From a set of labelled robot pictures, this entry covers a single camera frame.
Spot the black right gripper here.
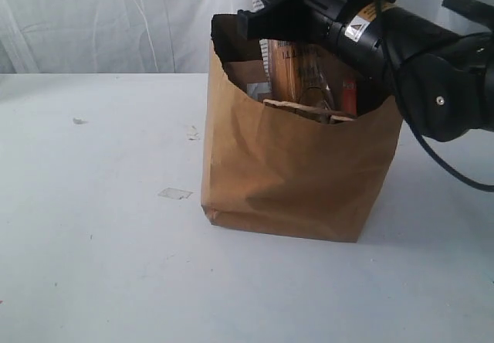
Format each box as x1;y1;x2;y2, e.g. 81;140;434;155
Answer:
237;0;395;84

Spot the spaghetti packet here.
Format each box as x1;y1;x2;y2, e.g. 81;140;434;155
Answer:
249;0;357;124

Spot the brown coffee pouch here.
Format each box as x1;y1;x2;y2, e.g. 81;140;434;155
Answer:
226;56;357;124

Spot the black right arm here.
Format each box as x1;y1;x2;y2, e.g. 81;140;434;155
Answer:
237;0;493;142

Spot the brown paper bag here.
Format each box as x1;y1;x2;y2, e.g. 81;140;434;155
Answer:
201;14;402;243

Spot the clear tape piece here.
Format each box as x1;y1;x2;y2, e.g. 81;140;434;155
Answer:
158;188;193;200

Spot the black right cable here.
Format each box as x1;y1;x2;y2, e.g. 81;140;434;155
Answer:
362;0;494;188

